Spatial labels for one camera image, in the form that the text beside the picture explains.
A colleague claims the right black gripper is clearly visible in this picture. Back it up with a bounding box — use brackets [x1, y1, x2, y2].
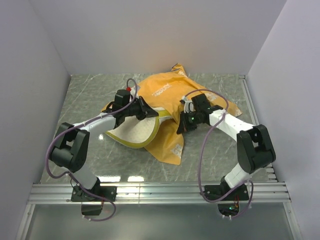
[176, 110, 201, 135]

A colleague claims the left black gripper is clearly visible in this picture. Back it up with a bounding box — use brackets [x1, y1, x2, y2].
[123, 95, 159, 121]

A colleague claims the cream pillow yellow trim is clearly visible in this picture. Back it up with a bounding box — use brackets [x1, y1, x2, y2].
[105, 107, 173, 149]

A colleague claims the blue and orange pillowcase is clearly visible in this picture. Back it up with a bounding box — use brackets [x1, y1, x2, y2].
[100, 62, 243, 166]

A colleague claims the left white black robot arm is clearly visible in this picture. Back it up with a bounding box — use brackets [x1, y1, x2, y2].
[45, 89, 159, 201]

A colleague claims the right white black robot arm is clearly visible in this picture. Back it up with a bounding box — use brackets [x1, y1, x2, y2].
[177, 93, 276, 200]

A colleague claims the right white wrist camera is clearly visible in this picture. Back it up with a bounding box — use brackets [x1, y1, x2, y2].
[180, 96, 194, 113]

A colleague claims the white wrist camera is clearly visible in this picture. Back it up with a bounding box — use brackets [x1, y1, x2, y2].
[180, 96, 194, 113]
[125, 86, 136, 101]

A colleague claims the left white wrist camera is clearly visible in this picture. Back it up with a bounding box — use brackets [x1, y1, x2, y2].
[125, 86, 136, 101]

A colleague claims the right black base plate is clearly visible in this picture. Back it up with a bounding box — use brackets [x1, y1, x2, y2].
[204, 183, 249, 201]

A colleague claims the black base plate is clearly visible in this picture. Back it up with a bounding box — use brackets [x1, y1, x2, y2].
[70, 186, 117, 202]
[204, 183, 249, 201]

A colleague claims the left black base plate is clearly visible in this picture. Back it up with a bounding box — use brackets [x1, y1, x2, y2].
[70, 186, 117, 202]

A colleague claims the aluminium mounting rail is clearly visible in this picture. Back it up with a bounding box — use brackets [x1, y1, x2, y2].
[27, 182, 291, 205]

